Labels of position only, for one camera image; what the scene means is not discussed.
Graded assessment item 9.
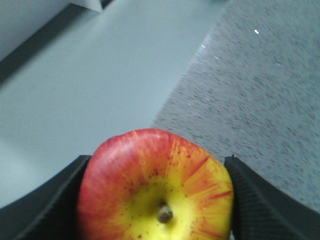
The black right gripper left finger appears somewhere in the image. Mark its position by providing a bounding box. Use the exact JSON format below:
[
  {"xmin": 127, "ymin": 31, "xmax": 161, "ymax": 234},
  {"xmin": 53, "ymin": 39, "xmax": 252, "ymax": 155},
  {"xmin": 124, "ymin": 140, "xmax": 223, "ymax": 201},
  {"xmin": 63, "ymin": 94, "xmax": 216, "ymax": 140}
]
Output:
[{"xmin": 0, "ymin": 155, "xmax": 91, "ymax": 240}]

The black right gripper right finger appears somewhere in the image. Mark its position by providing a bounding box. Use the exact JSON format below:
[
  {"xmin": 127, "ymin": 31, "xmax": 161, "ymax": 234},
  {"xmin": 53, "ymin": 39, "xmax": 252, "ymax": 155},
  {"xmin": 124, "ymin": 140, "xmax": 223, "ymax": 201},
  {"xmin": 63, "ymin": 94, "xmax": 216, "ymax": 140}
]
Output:
[{"xmin": 224, "ymin": 155, "xmax": 320, "ymax": 240}]

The red yellow apple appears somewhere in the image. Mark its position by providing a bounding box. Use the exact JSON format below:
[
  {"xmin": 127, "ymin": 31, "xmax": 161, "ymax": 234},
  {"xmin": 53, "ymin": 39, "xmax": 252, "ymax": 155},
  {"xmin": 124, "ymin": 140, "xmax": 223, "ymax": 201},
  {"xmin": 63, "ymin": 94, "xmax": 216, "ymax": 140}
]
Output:
[{"xmin": 76, "ymin": 128, "xmax": 234, "ymax": 240}]

